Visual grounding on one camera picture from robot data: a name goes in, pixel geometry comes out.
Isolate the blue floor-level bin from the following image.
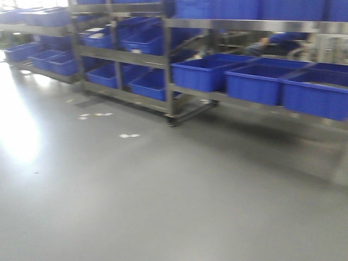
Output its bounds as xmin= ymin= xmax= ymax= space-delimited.
xmin=171 ymin=53 xmax=255 ymax=92
xmin=282 ymin=63 xmax=347 ymax=121
xmin=225 ymin=58 xmax=312 ymax=106

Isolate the steel rack on wheels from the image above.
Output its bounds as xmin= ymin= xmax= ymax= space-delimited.
xmin=68 ymin=1 xmax=219 ymax=127

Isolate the steel rack right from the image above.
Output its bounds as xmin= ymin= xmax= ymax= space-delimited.
xmin=163 ymin=16 xmax=348 ymax=185

